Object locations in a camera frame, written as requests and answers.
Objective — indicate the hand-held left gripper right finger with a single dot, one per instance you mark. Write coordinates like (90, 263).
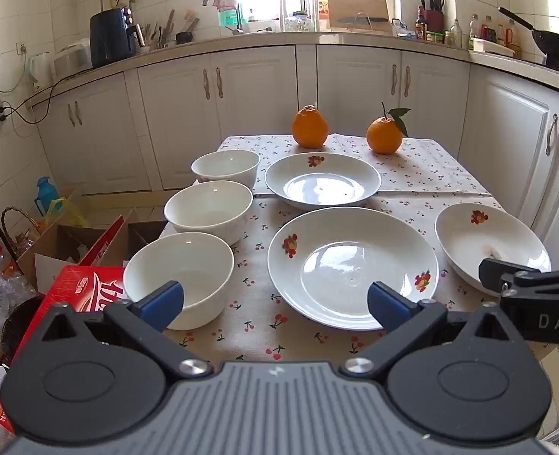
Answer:
(387, 304)

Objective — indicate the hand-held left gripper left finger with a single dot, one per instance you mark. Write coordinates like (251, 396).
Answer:
(163, 301)

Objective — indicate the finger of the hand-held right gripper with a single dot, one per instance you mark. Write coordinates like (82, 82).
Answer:
(495, 275)

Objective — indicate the stained white fruit print plate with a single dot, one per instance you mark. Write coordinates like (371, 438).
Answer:
(478, 241)

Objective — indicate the white ceramic bowl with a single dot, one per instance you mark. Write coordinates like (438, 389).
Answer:
(225, 166)
(208, 208)
(184, 260)

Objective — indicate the brown cardboard box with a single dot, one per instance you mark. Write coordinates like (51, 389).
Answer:
(47, 246)
(142, 237)

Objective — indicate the red carton box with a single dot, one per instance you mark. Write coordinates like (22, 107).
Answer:
(80, 289)

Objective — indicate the cherry print tablecloth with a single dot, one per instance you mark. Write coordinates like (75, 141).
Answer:
(255, 265)

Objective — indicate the yellow plastic bag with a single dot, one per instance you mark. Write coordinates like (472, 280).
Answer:
(68, 211)

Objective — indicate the black waste bin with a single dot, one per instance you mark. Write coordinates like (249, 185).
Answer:
(23, 327)

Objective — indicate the wicker basket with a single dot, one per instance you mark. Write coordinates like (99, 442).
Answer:
(26, 241)

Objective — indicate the blue thermos bottle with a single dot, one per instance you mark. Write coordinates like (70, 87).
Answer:
(47, 196)

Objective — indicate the orange with green leaf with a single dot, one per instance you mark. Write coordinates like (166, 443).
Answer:
(383, 135)

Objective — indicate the bumpy orange without leaf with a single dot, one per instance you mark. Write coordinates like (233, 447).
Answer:
(310, 128)

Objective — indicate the white plastic tray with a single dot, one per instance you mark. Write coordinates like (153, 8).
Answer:
(492, 48)

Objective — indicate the row of condiment bottles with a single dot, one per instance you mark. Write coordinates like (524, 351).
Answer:
(457, 33)

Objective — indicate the white rice cooker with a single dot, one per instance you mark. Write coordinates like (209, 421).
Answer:
(73, 59)

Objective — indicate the white electric kettle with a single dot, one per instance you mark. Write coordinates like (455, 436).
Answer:
(40, 68)

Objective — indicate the red knife block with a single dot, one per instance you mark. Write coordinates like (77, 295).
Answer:
(433, 19)

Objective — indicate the kitchen utensil holder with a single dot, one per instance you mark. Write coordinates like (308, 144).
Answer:
(149, 38)

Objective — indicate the small black pot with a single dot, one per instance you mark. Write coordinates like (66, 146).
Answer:
(185, 38)

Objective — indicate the black air fryer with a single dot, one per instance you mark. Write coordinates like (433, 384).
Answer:
(113, 38)

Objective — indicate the green dish soap bottle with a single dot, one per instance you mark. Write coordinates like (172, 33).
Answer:
(227, 18)

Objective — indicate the metal kitchen faucet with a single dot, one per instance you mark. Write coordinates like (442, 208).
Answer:
(238, 19)

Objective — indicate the glass teapot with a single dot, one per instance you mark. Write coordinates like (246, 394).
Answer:
(299, 22)

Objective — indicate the wooden cutting board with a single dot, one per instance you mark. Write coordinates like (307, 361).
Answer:
(355, 4)

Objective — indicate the pink dish cloth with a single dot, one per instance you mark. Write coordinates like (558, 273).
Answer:
(225, 1)

